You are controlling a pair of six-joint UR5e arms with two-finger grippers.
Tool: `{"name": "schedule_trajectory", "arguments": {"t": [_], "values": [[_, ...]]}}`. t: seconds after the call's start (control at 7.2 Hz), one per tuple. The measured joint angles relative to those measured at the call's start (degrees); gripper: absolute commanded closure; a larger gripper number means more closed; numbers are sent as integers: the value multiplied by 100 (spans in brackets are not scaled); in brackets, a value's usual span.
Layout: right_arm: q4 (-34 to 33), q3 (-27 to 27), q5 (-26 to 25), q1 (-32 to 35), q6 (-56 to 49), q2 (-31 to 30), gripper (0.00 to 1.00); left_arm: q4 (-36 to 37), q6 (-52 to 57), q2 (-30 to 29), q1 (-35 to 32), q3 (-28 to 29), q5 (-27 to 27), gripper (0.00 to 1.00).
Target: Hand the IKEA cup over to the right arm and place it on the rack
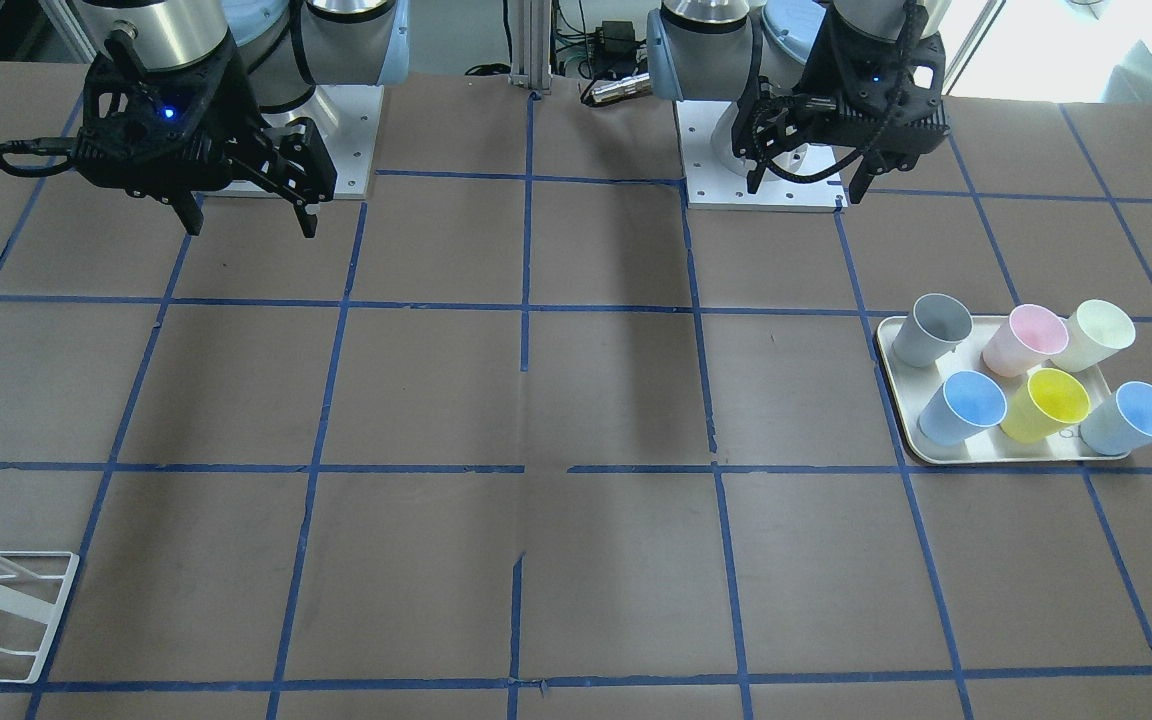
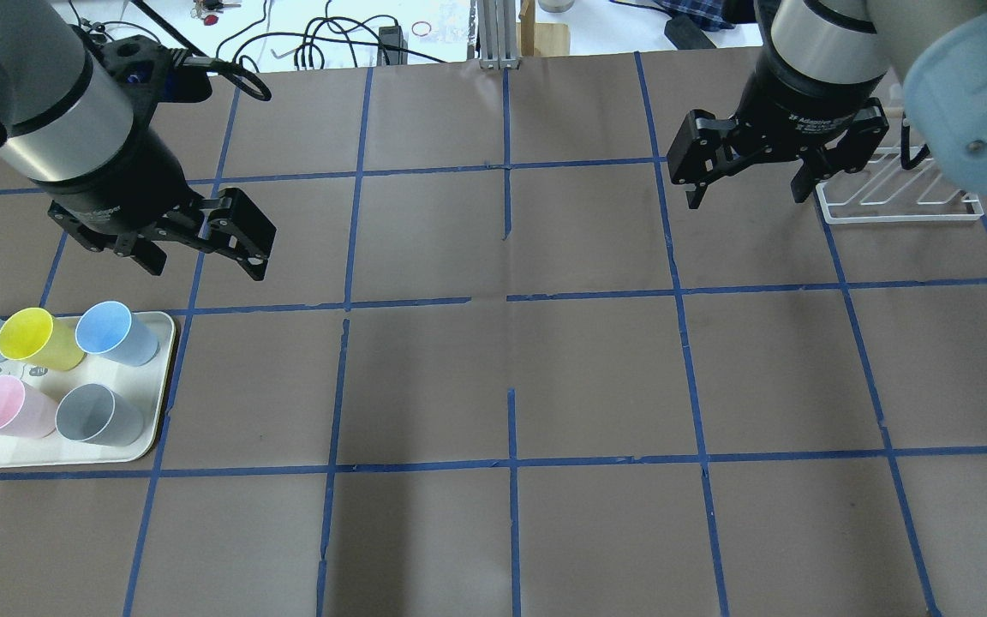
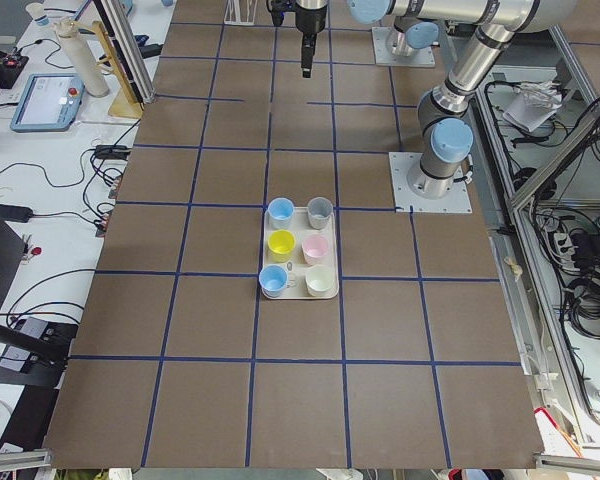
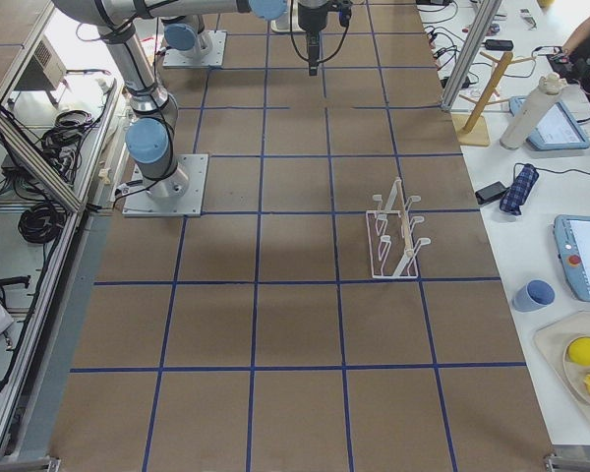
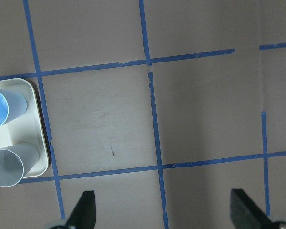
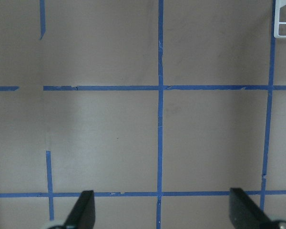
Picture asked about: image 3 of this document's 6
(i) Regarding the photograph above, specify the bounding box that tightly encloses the grey plastic cup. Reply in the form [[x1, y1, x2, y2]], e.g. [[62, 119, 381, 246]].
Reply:
[[307, 197, 333, 230]]

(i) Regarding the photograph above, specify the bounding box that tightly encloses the white plastic tray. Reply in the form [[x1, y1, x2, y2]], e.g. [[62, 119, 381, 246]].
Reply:
[[260, 207, 339, 300]]

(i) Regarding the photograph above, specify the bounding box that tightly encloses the black power adapter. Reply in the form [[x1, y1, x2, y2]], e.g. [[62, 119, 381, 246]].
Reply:
[[0, 204, 34, 223]]

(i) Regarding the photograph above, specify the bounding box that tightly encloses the blue teach pendant tablet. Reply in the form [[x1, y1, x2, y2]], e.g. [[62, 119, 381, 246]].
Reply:
[[10, 73, 84, 133]]

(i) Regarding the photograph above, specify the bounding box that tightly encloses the pink plastic cup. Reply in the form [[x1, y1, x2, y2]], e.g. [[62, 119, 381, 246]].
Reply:
[[301, 234, 330, 265]]

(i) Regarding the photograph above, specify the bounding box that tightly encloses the cream white plastic cup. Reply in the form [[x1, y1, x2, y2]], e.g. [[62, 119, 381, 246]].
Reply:
[[305, 265, 335, 298]]

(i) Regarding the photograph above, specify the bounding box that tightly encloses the yellow plastic cup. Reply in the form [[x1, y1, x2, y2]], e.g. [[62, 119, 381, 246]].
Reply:
[[267, 230, 296, 263]]

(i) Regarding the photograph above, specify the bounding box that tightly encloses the white wire cup rack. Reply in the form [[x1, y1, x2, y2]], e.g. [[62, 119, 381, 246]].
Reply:
[[224, 0, 258, 26]]

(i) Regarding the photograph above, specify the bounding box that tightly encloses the aluminium frame post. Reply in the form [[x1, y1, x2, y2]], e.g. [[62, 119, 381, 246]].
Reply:
[[94, 0, 155, 104]]

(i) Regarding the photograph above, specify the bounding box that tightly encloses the light blue cup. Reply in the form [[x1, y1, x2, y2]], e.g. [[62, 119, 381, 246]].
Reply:
[[258, 265, 288, 298], [267, 197, 295, 230]]

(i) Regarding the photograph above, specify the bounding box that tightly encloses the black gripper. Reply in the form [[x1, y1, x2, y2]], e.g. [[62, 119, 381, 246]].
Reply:
[[294, 0, 328, 78]]

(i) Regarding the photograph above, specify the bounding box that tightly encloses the white cylindrical bottle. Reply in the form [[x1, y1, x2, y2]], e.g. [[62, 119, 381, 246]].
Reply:
[[54, 18, 109, 98]]

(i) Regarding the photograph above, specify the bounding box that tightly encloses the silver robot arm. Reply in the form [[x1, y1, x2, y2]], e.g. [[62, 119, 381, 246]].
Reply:
[[386, 16, 439, 57], [347, 0, 577, 200]]

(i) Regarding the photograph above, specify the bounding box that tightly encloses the wooden mug tree stand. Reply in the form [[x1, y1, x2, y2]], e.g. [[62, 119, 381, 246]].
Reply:
[[90, 21, 142, 120]]

